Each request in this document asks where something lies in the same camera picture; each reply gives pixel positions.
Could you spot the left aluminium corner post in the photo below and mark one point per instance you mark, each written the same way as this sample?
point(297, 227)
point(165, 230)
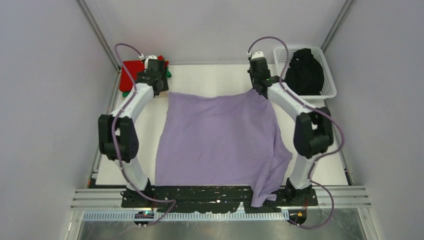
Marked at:
point(90, 18)

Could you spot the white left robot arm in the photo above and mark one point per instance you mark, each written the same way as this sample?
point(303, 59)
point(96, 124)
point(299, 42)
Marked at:
point(117, 135)

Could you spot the lavender t-shirt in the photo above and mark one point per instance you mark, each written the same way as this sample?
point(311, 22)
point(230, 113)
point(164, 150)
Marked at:
point(222, 141)

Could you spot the right aluminium corner post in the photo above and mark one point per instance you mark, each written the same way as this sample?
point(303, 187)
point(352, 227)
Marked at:
point(339, 20)

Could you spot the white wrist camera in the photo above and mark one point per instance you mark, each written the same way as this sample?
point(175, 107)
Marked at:
point(256, 55)
point(149, 57)

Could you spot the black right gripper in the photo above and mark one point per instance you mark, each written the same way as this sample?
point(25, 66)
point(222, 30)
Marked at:
point(252, 76)

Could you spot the aluminium corner post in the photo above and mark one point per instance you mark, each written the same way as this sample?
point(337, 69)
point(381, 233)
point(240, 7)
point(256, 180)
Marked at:
point(339, 20)
point(90, 18)

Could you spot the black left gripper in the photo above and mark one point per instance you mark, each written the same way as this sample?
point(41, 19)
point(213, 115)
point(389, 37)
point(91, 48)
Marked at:
point(165, 88)

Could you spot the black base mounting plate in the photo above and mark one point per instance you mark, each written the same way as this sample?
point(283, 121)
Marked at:
point(224, 199)

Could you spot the white slotted cable duct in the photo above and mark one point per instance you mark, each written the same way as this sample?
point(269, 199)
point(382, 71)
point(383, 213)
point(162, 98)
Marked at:
point(149, 215)

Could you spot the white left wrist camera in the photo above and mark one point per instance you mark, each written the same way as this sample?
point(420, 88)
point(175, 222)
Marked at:
point(149, 57)

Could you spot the white plastic basket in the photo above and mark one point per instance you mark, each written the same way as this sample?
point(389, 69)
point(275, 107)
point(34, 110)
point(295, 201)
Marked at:
point(283, 57)

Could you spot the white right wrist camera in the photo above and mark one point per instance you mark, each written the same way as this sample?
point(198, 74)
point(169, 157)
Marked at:
point(256, 55)

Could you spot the green folded t-shirt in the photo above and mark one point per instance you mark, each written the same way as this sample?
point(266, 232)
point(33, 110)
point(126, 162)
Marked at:
point(125, 84)

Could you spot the black t-shirt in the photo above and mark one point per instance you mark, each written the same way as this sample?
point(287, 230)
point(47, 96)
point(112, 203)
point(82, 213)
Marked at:
point(305, 75)

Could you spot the aluminium front rail frame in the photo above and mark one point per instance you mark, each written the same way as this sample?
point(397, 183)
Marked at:
point(110, 198)

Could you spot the red folded t-shirt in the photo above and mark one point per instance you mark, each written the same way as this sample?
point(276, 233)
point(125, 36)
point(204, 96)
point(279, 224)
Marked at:
point(134, 67)

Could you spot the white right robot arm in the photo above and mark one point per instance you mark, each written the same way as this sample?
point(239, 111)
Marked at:
point(313, 134)

